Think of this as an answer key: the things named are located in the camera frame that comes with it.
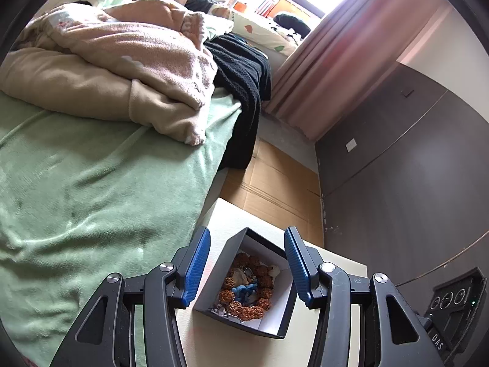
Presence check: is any pink fleece blanket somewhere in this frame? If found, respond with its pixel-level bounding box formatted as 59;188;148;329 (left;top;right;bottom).
23;0;219;146

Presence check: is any printed window seat cushion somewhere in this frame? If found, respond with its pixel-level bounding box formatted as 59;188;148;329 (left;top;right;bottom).
230;11;303;57

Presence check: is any flat cardboard sheet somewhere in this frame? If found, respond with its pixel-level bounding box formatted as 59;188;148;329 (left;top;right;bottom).
219;137;326;250

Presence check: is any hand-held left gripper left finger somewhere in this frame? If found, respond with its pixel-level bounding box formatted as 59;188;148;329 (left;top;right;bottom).
50;226;211;367

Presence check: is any black gift box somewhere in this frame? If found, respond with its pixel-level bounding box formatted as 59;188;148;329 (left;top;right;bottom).
192;227;295;340

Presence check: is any wide pink curtain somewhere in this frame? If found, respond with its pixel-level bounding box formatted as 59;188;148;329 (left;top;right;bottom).
263;0;440;143

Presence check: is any row of books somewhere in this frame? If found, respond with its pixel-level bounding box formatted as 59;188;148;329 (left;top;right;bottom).
256;0;278;18

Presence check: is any beige blanket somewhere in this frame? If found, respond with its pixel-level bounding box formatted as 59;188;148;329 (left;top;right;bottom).
0;42;200;146

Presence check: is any brown seed bead bracelet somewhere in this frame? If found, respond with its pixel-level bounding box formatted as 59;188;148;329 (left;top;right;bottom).
218;252;274;320

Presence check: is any small blue figurine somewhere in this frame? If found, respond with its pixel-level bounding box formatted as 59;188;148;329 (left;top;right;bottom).
232;281;261;305

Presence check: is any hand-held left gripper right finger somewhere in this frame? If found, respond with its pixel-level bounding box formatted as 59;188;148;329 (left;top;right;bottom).
283;226;446;367

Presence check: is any pale green quilt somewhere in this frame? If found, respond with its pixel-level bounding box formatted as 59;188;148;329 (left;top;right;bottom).
199;8;234;43

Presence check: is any black cushion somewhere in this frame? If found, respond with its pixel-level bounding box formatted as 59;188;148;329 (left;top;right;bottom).
274;13;311;37

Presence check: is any green bed sheet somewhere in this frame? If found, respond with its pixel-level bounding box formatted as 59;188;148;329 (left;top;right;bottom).
0;92;244;367

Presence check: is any black knit blanket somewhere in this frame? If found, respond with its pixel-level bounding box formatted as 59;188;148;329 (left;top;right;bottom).
204;32;273;171

